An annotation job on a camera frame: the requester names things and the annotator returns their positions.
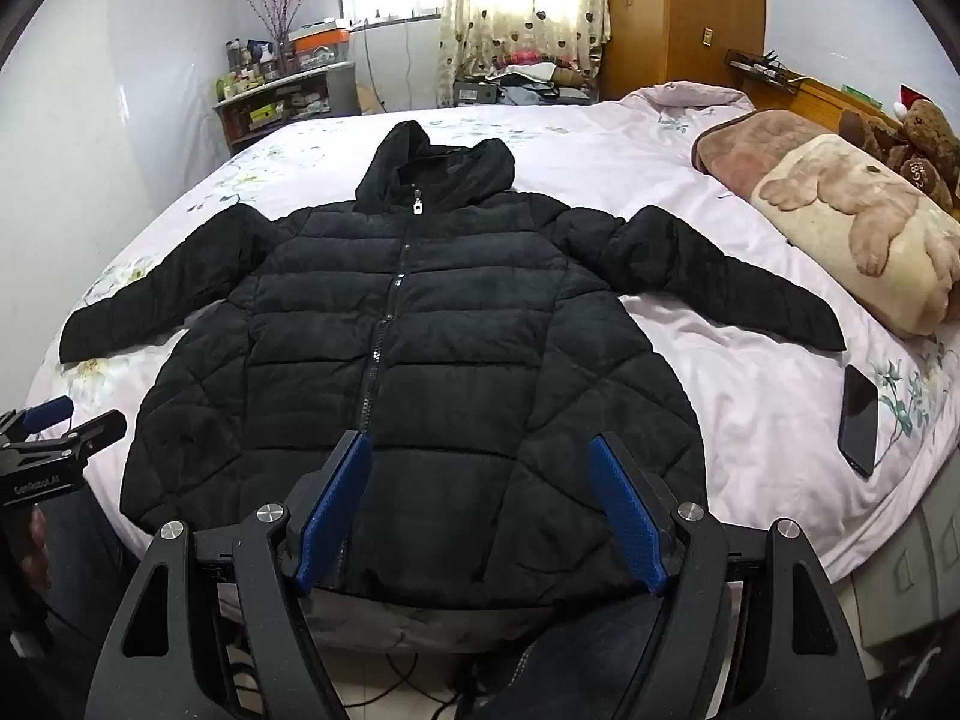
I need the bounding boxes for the pink floral bed sheet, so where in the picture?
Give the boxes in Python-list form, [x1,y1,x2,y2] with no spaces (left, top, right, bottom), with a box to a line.
[22,79,960,587]

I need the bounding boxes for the person's right leg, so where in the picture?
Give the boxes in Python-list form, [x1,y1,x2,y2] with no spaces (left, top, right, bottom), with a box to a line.
[461,592,680,720]

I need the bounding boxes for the black smartphone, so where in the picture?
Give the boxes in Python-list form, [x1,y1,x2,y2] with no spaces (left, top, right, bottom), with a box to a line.
[836,364,880,479]

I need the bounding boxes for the brown teddy bear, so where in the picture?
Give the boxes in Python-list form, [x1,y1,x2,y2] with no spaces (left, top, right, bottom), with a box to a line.
[896,99,960,215]

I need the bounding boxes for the wooden wardrobe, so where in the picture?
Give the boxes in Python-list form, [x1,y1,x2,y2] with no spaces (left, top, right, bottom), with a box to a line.
[604,0,766,100]

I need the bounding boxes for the white bedside cabinet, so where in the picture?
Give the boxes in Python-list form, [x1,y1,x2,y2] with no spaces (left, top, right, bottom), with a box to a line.
[851,491,960,661]

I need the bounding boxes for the purple flower branches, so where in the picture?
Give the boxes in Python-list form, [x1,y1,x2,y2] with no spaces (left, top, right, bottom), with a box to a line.
[244,0,331,61]

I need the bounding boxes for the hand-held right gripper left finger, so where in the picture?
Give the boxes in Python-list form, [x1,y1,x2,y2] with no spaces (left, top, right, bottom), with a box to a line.
[86,429,376,720]

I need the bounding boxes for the person's left hand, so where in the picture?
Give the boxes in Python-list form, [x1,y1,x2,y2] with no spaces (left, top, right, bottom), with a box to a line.
[28,506,55,595]

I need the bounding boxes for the wooden headboard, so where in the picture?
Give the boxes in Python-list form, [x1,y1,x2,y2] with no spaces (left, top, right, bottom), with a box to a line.
[724,49,960,137]

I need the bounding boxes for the black hooded puffer jacket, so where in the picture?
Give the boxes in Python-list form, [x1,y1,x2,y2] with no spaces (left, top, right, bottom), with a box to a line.
[58,120,848,650]

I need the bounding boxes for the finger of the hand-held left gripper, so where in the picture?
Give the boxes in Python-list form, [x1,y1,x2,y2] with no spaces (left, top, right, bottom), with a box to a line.
[0,397,76,452]
[45,411,128,464]

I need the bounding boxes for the pile of clothes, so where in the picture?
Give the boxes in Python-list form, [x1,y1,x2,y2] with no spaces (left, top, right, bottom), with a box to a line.
[454,49,601,107]

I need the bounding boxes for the heart print curtain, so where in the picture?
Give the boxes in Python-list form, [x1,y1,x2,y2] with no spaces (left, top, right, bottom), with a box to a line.
[439,0,612,106]

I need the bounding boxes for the cluttered storage shelf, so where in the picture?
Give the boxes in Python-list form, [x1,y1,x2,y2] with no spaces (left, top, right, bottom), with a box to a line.
[212,60,357,152]

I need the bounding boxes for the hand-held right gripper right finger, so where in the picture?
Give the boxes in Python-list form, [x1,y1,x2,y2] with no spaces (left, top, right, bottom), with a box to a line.
[589,431,875,720]

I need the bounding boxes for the orange lid storage box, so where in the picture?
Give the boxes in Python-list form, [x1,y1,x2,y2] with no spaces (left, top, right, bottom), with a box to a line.
[289,21,353,72]

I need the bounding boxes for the black cable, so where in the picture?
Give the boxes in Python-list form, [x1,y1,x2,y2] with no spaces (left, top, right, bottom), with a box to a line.
[330,649,481,720]

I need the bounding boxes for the dark brown plush toy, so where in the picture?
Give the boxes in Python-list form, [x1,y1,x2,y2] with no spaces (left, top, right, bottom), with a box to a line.
[838,109,908,166]

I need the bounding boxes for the rolled pink beige plush blanket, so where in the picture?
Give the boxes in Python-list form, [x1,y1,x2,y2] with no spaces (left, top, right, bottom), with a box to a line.
[690,111,960,338]

